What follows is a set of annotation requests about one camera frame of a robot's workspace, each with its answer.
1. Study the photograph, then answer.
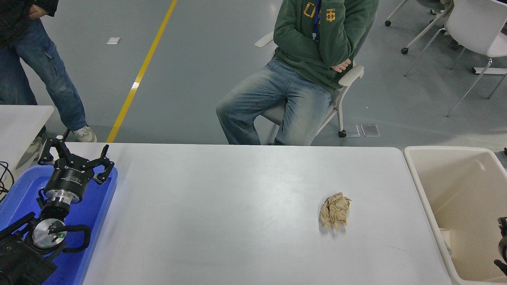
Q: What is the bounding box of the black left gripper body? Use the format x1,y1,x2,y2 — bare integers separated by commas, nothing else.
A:
44,158,94,198

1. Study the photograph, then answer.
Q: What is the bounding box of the white paper cup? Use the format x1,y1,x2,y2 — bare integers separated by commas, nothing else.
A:
438,228,452,255

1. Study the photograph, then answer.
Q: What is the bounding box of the seated person's right hand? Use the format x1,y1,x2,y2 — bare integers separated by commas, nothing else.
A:
332,56,354,72

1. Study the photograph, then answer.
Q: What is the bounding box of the blue plastic tray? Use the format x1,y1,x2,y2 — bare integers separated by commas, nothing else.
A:
0,164,118,285

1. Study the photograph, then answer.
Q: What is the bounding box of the white side table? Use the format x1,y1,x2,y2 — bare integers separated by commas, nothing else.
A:
0,105,55,175

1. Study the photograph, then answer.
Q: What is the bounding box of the standing person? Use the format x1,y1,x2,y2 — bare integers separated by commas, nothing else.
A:
0,0,97,143

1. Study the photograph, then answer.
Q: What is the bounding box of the seated person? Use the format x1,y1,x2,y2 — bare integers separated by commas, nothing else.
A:
216,0,379,146

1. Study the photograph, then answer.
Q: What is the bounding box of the crumpled tan paper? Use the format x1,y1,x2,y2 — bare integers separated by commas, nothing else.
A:
319,192,352,229

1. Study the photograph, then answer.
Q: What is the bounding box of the white chair with armrests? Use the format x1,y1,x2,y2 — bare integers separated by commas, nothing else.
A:
254,11,376,145

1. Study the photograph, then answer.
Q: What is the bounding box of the office chair with casters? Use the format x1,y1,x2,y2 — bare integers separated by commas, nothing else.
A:
384,0,464,55

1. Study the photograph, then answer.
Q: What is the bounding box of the large pale plastic bin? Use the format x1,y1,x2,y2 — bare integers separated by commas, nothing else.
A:
403,146,507,285

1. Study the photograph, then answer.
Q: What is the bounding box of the white table foot bar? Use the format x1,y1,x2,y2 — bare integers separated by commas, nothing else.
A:
473,66,507,76

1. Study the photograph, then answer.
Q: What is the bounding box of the white shell chair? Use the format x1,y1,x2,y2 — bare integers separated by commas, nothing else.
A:
404,0,507,117

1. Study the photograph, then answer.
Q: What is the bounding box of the black cable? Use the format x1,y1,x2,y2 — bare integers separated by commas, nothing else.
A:
0,160,15,203

